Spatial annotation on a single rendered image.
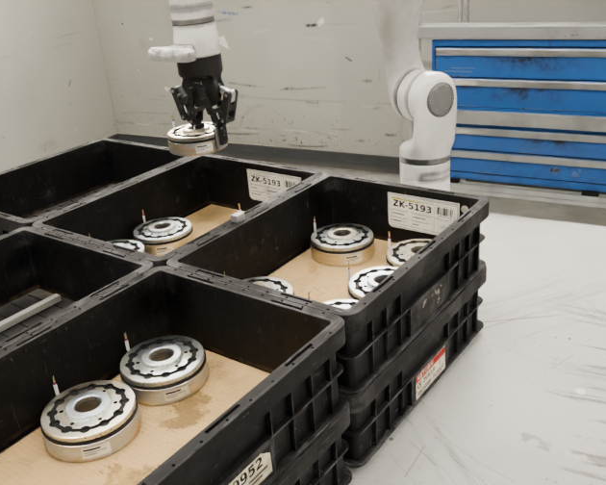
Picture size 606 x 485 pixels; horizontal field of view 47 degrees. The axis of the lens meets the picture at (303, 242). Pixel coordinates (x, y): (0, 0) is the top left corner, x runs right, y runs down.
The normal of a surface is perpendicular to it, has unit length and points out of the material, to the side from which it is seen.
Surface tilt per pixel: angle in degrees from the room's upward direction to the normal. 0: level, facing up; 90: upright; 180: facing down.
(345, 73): 90
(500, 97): 90
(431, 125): 90
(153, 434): 0
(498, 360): 0
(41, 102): 90
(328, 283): 0
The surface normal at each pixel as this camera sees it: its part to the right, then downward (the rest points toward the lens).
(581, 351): -0.07, -0.91
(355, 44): -0.47, 0.40
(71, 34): 0.88, 0.14
